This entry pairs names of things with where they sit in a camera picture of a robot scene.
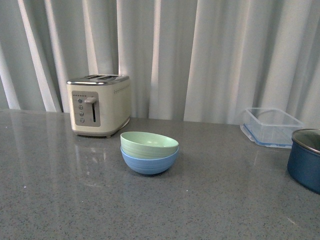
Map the white curtain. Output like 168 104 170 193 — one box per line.
0 0 320 128

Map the blue bowl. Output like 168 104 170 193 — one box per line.
120 147 179 175

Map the clear plastic container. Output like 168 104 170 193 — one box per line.
240 107 305 149

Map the cream toaster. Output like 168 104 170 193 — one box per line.
66 74 131 137

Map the blue saucepan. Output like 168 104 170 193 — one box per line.
286 128 320 195

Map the green bowl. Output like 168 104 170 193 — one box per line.
120 131 179 159

